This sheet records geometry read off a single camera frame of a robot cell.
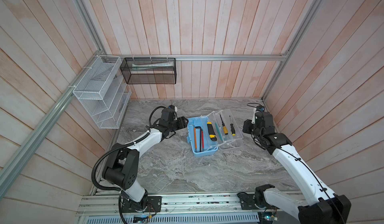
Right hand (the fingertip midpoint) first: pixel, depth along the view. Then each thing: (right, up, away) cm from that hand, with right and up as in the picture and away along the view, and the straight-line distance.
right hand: (246, 121), depth 80 cm
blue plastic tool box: (-20, -9, +12) cm, 24 cm away
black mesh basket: (-60, +35, +24) cm, 73 cm away
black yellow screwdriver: (-10, -5, +9) cm, 14 cm away
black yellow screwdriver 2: (-5, -7, +7) cm, 11 cm away
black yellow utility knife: (-17, -9, +10) cm, 22 cm away
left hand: (-34, -2, +9) cm, 35 cm away
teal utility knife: (-13, -7, +8) cm, 17 cm away
